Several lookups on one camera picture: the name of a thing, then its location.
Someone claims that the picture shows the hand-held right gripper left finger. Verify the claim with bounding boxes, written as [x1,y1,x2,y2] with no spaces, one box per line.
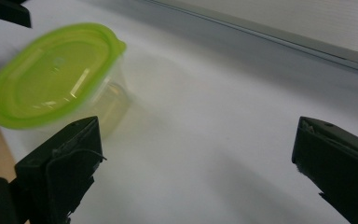
[14,116,104,224]

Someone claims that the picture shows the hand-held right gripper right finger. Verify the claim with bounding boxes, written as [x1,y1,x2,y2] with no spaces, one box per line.
[291,116,358,224]

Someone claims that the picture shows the green-lidded clear plastic container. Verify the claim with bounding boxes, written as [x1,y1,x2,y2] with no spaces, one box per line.
[0,22,128,131]

